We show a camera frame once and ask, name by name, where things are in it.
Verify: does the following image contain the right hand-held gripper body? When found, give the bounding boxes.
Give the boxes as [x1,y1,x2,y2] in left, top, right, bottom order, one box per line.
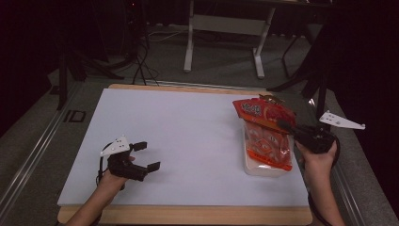
[293,110,366,154]

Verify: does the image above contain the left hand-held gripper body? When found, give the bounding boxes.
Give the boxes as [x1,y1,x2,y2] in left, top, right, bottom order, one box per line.
[100,135,149,183]

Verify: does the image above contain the orange packet of round snacks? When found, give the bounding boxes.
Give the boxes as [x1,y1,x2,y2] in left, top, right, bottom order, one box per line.
[232,97,296,172]

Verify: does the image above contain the gold snack packet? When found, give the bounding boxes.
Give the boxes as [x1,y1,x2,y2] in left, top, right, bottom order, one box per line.
[258,93,285,105]

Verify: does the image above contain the white divided lunch box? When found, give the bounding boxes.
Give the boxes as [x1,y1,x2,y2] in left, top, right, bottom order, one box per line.
[243,125,295,178]

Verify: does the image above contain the person's left hand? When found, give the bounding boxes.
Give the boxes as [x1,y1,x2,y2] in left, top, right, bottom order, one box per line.
[103,170,126,189]

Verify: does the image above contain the person's right hand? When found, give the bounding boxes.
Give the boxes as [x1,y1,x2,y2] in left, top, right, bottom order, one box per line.
[295,140,340,177]

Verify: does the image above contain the black metal stand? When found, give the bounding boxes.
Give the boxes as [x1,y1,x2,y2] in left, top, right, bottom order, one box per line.
[267,31,330,128]

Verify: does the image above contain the white table sheet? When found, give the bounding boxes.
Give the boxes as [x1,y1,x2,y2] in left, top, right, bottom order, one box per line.
[57,88,310,207]

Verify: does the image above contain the black floor plate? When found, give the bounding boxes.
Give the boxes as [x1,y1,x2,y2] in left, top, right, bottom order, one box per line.
[63,109,87,123]

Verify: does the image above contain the black tripod stand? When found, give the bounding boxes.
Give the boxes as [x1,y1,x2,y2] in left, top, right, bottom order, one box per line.
[56,46,125,111]

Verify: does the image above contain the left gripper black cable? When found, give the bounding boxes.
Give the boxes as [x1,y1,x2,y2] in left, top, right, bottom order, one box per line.
[95,142,111,186]

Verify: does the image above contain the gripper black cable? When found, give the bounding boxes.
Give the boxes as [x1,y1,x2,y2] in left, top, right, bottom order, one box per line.
[307,137,343,226]
[95,142,111,186]

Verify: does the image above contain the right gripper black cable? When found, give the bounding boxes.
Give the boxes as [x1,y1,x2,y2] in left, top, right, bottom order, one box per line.
[307,137,343,226]

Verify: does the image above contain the metal floor rail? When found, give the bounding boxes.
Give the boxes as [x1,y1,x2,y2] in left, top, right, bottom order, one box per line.
[0,83,83,215]
[309,98,366,226]

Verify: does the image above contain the black floor cables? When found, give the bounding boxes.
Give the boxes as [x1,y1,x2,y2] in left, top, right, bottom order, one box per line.
[131,31,159,87]

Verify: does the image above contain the white floor cable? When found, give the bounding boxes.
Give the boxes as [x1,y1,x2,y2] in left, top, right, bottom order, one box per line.
[147,29,189,43]

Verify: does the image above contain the white metal desk frame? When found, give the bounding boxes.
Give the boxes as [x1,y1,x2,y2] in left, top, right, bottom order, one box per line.
[183,0,277,79]

